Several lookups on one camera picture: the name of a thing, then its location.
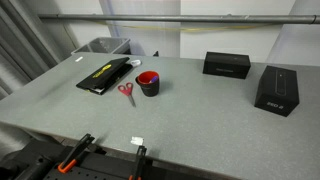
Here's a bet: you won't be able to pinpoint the black cup with red inside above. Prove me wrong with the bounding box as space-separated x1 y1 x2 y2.
134 70 161 98

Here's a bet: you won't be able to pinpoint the black folder with yellow logo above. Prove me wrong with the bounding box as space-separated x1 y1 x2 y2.
75 56 134 96

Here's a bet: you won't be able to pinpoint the flat black cardboard box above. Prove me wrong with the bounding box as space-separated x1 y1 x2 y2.
202 51 252 80

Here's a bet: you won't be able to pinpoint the black orange bar clamp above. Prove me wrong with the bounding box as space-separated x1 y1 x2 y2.
57 133 96 174
128 145 148 180

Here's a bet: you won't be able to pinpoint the grey plastic bin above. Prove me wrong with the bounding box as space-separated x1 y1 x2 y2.
70 36 132 56

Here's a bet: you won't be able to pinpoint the red handled scissors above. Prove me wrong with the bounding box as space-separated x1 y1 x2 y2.
117 81 137 108

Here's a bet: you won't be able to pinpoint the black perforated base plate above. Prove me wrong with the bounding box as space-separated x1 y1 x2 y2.
0 139 234 180

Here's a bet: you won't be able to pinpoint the grey metal rail pipe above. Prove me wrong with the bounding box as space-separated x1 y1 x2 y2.
38 13 320 25

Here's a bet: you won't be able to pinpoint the grey curtain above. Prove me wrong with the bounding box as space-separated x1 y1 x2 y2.
0 0 79 101

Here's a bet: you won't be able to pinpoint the black ZED 2 box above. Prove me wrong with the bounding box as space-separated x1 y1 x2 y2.
254 65 300 118

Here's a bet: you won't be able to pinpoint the small white tape roll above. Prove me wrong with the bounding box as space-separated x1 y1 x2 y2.
129 59 142 68

